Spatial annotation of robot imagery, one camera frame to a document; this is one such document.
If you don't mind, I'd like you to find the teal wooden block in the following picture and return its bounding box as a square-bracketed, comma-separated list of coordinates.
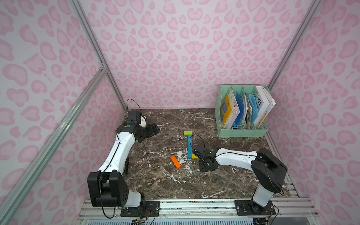
[187, 135, 193, 159]

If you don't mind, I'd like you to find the orange wooden block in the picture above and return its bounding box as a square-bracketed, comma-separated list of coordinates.
[170, 156, 182, 169]

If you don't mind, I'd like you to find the green wooden block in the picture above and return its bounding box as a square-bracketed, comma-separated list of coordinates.
[183, 131, 192, 136]

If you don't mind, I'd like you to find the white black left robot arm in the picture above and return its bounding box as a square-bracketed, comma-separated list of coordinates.
[87, 123, 159, 209]

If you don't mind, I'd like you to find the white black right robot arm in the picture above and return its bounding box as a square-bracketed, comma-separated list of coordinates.
[193, 145, 288, 215]

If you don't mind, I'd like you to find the beige paper stack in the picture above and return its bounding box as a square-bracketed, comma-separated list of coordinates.
[243, 95, 252, 129]

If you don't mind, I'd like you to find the yellow cover book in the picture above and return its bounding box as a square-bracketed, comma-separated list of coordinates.
[220, 92, 234, 129]

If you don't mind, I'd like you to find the light blue folder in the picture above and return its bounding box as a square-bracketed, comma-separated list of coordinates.
[248, 94, 258, 123]

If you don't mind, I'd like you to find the mint green file organizer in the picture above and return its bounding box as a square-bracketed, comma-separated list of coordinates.
[215, 84, 268, 137]

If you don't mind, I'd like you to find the white book right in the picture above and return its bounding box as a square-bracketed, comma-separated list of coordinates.
[253, 85, 276, 129]

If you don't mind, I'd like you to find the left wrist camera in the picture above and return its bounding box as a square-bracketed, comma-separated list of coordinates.
[126, 110, 147, 128]

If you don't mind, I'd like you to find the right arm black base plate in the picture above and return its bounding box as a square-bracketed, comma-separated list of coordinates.
[234, 199, 276, 217]

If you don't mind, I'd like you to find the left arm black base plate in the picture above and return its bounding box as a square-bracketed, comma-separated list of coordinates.
[121, 201, 160, 218]

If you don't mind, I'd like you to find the aluminium corner frame post left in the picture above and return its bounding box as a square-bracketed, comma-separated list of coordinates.
[69, 0, 128, 112]

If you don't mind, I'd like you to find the aluminium corner frame post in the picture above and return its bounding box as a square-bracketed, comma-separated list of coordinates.
[69, 0, 128, 112]
[268, 0, 324, 91]

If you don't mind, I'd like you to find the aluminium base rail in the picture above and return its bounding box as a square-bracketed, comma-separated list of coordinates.
[76, 197, 322, 225]

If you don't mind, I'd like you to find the aluminium diagonal frame bar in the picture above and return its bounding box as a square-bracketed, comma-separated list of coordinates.
[1, 67, 107, 225]

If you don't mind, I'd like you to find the aluminium corner frame post right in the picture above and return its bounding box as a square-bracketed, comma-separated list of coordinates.
[268, 0, 324, 91]

